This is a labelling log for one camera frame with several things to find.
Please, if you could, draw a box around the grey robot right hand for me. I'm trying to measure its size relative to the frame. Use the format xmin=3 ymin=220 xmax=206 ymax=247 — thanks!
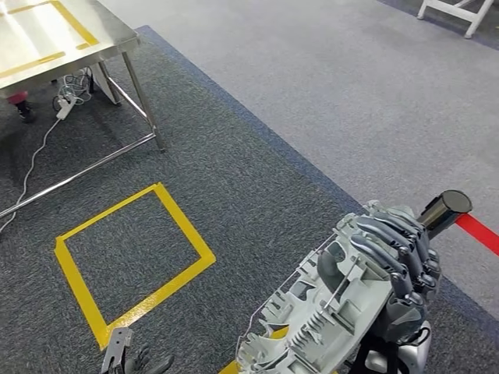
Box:
xmin=316 ymin=209 xmax=442 ymax=344

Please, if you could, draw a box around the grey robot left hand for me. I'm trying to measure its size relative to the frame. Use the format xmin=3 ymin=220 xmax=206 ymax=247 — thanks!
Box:
xmin=124 ymin=344 xmax=175 ymax=374

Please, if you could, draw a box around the silver wheel cover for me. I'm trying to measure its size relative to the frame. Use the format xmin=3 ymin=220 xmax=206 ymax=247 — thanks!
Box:
xmin=235 ymin=199 xmax=420 ymax=374

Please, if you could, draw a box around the stainless steel workbench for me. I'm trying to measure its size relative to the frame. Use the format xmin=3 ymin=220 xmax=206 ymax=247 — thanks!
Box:
xmin=0 ymin=0 xmax=167 ymax=221

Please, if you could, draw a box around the red barrier belt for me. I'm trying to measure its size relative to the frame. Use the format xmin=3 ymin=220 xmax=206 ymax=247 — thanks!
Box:
xmin=454 ymin=212 xmax=499 ymax=258

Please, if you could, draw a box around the yellow floor tape square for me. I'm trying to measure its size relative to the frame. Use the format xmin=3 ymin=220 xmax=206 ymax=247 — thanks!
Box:
xmin=217 ymin=326 xmax=290 ymax=374
xmin=54 ymin=182 xmax=217 ymax=352

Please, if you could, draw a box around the white power strip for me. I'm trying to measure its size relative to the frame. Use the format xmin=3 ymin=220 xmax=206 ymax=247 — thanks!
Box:
xmin=55 ymin=94 xmax=78 ymax=122

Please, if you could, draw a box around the barrier stanchion post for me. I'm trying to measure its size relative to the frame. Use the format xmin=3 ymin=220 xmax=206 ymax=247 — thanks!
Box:
xmin=416 ymin=189 xmax=473 ymax=242

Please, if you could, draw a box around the white power cable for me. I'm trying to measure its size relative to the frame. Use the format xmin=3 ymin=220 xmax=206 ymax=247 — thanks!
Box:
xmin=0 ymin=117 xmax=63 ymax=236

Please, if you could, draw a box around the tangled cable bundle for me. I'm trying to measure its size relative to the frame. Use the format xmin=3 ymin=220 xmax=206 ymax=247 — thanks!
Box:
xmin=51 ymin=67 xmax=95 ymax=112

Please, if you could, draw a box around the yellow tape frame on workbench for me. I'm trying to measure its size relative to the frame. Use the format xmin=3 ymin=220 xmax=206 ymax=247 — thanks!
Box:
xmin=0 ymin=0 xmax=100 ymax=81

